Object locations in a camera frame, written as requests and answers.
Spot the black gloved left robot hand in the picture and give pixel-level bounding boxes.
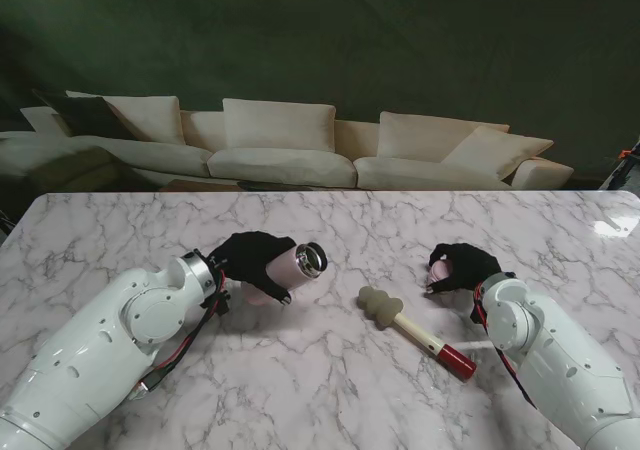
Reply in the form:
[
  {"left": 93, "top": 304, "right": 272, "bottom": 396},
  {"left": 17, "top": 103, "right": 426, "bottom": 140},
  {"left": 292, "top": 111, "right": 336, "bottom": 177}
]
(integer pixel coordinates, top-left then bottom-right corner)
[{"left": 209, "top": 230, "right": 297, "bottom": 305}]

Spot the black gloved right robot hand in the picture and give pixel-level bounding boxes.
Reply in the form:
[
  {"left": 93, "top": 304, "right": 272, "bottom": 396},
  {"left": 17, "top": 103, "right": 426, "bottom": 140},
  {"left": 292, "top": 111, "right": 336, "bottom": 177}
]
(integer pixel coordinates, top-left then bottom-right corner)
[{"left": 425, "top": 242, "right": 504, "bottom": 297}]

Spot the pink thermos lid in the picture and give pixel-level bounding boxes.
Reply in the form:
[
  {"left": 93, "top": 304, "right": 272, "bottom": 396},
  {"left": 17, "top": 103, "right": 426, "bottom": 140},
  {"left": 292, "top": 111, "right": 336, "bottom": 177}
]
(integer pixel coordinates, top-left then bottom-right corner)
[{"left": 428, "top": 258, "right": 454, "bottom": 284}]

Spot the pink thermos bottle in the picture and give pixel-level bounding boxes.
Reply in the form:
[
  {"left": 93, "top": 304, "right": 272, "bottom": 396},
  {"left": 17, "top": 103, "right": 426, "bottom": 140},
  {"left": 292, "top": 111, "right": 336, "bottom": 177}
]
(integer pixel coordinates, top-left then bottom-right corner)
[{"left": 244, "top": 242, "right": 329, "bottom": 307}]

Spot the sponge cup brush red handle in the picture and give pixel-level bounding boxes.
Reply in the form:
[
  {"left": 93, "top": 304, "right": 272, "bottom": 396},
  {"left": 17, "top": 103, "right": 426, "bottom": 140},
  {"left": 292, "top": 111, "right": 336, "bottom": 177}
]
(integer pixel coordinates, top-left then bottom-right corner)
[{"left": 357, "top": 285, "right": 478, "bottom": 382}]

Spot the cream fabric sofa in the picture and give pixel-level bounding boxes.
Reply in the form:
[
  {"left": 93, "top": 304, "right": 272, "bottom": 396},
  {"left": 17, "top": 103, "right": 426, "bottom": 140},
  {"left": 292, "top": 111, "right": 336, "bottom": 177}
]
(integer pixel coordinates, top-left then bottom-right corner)
[{"left": 0, "top": 89, "right": 575, "bottom": 192}]

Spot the cream sofa cushion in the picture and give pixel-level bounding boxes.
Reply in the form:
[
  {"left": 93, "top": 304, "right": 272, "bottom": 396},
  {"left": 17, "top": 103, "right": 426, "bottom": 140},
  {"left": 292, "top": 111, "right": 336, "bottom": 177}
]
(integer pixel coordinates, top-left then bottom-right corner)
[
  {"left": 442, "top": 125, "right": 555, "bottom": 181},
  {"left": 65, "top": 89, "right": 181, "bottom": 146},
  {"left": 222, "top": 98, "right": 337, "bottom": 152},
  {"left": 377, "top": 111, "right": 511, "bottom": 161}
]

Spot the white stand with orange clamp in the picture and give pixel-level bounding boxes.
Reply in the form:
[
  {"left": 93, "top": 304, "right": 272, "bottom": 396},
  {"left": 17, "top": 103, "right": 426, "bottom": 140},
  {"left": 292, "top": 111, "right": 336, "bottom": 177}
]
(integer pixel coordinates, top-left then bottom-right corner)
[{"left": 597, "top": 139, "right": 640, "bottom": 191}]

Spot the dark brown cushion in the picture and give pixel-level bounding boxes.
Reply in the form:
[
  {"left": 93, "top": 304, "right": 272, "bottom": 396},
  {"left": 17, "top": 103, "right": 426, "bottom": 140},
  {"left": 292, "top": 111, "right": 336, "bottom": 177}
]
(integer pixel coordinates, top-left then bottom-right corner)
[{"left": 44, "top": 94, "right": 136, "bottom": 141}]

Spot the small cream cushion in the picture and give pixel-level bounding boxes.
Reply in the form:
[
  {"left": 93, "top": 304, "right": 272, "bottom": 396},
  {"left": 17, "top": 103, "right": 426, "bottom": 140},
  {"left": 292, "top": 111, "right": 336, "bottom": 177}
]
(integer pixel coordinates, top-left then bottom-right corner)
[{"left": 19, "top": 105, "right": 69, "bottom": 134}]

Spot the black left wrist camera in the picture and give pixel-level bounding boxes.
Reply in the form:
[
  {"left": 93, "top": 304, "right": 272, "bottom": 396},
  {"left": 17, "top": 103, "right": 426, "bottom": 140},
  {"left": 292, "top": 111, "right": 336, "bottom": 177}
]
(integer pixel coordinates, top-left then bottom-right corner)
[{"left": 199, "top": 289, "right": 231, "bottom": 317}]

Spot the right arm red black cable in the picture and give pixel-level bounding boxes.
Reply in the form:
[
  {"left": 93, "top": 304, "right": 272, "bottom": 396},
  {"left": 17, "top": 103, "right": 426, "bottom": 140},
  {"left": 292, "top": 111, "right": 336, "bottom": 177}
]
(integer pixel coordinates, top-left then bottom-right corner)
[{"left": 469, "top": 284, "right": 539, "bottom": 411}]

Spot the arm red black cable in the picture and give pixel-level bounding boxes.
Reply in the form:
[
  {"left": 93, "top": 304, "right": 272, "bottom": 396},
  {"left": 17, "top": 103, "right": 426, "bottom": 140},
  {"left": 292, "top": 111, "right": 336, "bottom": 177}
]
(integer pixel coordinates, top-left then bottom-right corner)
[
  {"left": 469, "top": 284, "right": 539, "bottom": 411},
  {"left": 134, "top": 274, "right": 231, "bottom": 401}
]

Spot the left arm red black cable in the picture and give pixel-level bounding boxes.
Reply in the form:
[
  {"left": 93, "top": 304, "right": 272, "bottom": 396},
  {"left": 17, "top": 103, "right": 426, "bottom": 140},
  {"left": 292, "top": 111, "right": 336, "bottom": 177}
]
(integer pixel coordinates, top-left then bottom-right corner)
[{"left": 134, "top": 274, "right": 231, "bottom": 401}]

